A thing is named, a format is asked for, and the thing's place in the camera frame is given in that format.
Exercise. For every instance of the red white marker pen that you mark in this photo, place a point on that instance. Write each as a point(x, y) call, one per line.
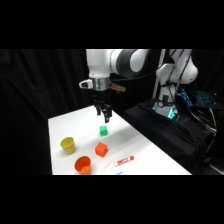
point(124, 161)

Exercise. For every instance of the red cube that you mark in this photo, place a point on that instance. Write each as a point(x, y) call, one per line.
point(101, 149)

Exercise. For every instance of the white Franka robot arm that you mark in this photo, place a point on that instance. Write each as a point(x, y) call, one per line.
point(100, 63)

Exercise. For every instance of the blue lit keyboard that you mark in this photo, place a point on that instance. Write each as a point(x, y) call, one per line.
point(205, 98)

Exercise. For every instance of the tan wrist mount plate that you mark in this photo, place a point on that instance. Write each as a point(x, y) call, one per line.
point(117, 88)

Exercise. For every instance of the black cloth covered stand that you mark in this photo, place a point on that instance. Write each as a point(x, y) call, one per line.
point(173, 140)

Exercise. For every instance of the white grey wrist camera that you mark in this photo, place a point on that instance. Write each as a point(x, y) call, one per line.
point(85, 84)

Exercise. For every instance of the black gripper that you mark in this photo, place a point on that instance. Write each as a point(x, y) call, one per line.
point(100, 95)

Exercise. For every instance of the green base light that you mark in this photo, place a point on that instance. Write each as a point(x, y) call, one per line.
point(172, 114)

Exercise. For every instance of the green cube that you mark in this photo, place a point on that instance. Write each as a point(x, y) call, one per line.
point(103, 131)

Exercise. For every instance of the small blue object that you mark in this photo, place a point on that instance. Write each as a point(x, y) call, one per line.
point(119, 173)

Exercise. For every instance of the orange plastic cup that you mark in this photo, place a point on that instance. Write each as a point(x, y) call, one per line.
point(83, 165)

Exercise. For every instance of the yellow plastic cup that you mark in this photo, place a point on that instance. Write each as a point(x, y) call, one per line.
point(68, 145)

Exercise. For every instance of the black curtain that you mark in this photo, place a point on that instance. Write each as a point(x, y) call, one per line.
point(36, 93)

